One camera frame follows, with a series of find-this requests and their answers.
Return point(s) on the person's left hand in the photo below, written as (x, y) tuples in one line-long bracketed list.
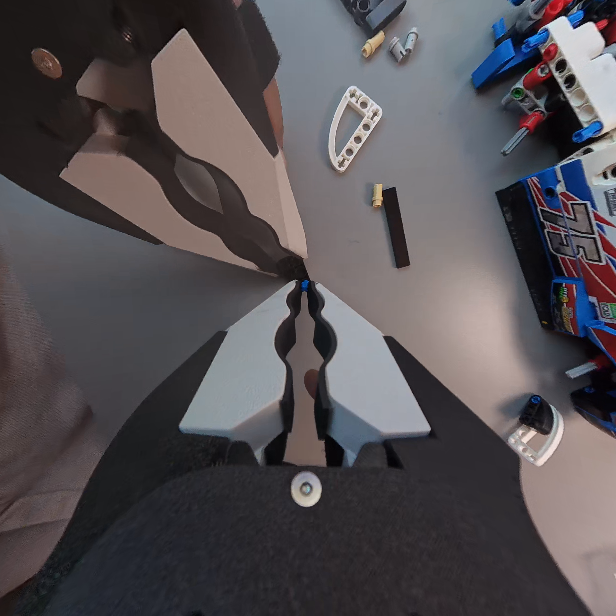
[(275, 120)]

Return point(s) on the black triangular connector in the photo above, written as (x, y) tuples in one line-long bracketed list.
[(539, 416), (291, 267)]

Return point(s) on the black flat tile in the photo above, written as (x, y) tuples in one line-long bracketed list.
[(397, 226)]

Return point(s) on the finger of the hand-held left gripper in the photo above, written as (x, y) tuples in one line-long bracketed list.
[(130, 192), (216, 120)]

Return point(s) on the person's beige sweatshirt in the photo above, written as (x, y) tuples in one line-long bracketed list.
[(38, 385)]

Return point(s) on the toy brick race car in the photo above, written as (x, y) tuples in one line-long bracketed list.
[(568, 216)]

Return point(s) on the white rectangular frame piece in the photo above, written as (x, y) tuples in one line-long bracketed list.
[(337, 139)]

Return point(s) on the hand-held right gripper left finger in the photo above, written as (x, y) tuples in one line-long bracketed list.
[(236, 385)]

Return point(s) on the dark grey frame piece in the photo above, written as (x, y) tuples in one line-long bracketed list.
[(380, 12)]

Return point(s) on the tan connector pin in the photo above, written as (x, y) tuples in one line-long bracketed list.
[(373, 44), (377, 195)]

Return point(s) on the person's right hand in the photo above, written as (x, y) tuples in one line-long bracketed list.
[(312, 385)]

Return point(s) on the white curved panel piece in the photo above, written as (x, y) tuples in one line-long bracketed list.
[(544, 450)]

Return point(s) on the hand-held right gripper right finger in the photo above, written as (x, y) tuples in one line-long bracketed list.
[(375, 385)]

